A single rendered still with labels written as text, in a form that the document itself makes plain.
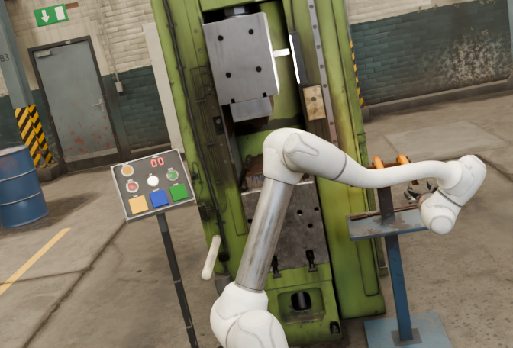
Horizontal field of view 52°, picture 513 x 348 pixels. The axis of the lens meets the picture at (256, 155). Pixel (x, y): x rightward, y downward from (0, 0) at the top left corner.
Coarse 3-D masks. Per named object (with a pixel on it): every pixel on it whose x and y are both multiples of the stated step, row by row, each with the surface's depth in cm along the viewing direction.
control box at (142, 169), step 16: (144, 160) 260; (160, 160) 262; (176, 160) 264; (112, 176) 260; (128, 176) 256; (144, 176) 257; (160, 176) 259; (128, 192) 253; (144, 192) 254; (192, 192) 260; (128, 208) 250; (160, 208) 254
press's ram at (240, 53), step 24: (216, 24) 253; (240, 24) 253; (264, 24) 252; (216, 48) 256; (240, 48) 256; (264, 48) 255; (288, 48) 275; (216, 72) 259; (240, 72) 258; (264, 72) 258; (240, 96) 261
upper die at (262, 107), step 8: (264, 96) 263; (272, 96) 292; (232, 104) 262; (240, 104) 262; (248, 104) 262; (256, 104) 262; (264, 104) 261; (272, 104) 276; (232, 112) 263; (240, 112) 263; (248, 112) 263; (256, 112) 263; (264, 112) 262; (272, 112) 262; (240, 120) 264
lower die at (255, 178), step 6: (258, 156) 305; (252, 162) 300; (258, 162) 293; (252, 168) 286; (258, 168) 280; (252, 174) 274; (258, 174) 270; (246, 180) 271; (252, 180) 271; (258, 180) 271; (252, 186) 272; (258, 186) 272
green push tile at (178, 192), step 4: (172, 188) 257; (176, 188) 258; (180, 188) 258; (184, 188) 259; (172, 192) 257; (176, 192) 257; (180, 192) 258; (184, 192) 258; (172, 196) 256; (176, 196) 257; (180, 196) 257; (184, 196) 257; (188, 196) 258; (176, 200) 256
